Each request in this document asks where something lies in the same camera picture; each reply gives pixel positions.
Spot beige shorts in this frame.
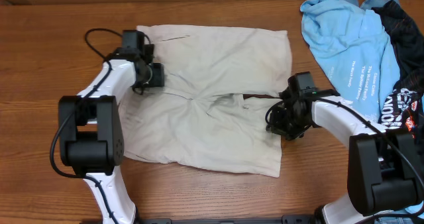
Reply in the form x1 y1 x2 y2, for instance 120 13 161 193
119 25 292 178

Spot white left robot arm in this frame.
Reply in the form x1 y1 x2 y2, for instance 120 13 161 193
53 44 164 223

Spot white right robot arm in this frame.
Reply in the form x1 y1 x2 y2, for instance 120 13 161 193
265 88 423 223

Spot light blue t-shirt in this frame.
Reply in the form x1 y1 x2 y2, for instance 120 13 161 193
300 0 400 124

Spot dark printed t-shirt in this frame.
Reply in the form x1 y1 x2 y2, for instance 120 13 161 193
373 0 423 145

